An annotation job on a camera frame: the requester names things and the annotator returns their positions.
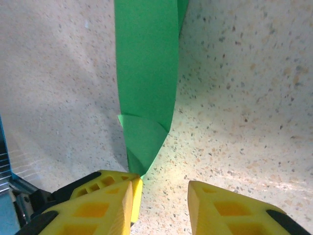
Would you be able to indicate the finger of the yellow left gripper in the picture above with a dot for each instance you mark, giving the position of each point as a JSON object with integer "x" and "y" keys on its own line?
{"x": 110, "y": 178}
{"x": 137, "y": 193}

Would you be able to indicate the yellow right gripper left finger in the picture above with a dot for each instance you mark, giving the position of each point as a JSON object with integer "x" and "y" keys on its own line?
{"x": 97, "y": 213}

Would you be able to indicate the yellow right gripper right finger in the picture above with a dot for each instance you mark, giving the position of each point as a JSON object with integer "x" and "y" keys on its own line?
{"x": 220, "y": 210}

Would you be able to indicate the blue aluminium side rail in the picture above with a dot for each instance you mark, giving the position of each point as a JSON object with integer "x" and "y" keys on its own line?
{"x": 6, "y": 215}

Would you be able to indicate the long aluminium rail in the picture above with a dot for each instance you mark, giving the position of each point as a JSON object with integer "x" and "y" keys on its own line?
{"x": 3, "y": 166}

